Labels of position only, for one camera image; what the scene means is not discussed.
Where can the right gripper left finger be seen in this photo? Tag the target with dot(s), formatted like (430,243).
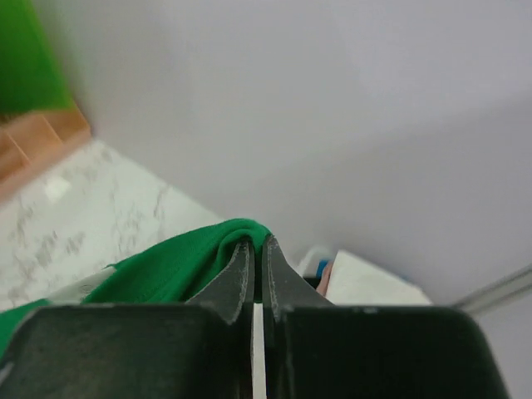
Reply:
(197,349)

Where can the green t shirt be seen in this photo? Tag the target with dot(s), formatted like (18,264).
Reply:
(171,271)

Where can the white t shirt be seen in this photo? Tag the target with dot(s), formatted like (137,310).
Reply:
(354,281)

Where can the white laundry basket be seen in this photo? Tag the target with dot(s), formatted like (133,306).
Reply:
(315,261)

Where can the green plastic folder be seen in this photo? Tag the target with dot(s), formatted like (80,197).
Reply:
(31,79)

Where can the peach file organizer basket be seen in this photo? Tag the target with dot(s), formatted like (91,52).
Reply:
(33,142)

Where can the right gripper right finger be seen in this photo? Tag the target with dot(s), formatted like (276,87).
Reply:
(316,349)

